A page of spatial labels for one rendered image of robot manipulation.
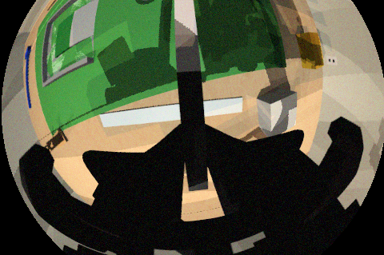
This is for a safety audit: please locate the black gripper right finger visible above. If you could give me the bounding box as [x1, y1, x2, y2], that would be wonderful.
[206, 124, 304, 216]

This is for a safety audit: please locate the yellow cube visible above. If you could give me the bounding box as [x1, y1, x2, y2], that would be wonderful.
[295, 32, 324, 70]

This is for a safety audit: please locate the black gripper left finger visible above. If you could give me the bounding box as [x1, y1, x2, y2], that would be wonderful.
[82, 124, 185, 222]

